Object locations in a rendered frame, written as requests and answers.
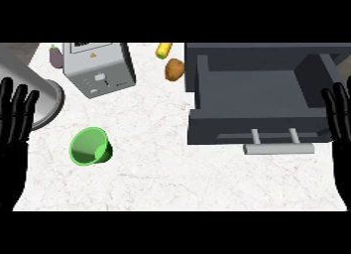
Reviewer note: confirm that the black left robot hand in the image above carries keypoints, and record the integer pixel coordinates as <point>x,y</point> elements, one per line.
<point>7,139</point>

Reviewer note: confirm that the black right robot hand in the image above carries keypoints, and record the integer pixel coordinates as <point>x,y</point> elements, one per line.
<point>348,139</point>

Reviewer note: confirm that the green cup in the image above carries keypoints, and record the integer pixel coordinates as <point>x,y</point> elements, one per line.
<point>88,147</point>

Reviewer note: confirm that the dark grey open drawer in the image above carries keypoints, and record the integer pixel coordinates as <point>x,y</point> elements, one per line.
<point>261,99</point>

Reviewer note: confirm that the large grey cylindrical appliance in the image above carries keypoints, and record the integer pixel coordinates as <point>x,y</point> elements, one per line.
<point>22,86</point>

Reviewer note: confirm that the purple eggplant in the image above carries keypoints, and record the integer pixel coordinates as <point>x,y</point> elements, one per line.
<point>55,57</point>

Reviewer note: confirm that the grey toaster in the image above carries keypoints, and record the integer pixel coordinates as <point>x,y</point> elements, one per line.
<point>97,67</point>

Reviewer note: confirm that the brown potato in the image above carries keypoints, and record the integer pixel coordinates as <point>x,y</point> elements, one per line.
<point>174,69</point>

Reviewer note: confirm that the yellow corn cob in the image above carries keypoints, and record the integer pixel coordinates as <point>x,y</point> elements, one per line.
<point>162,50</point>

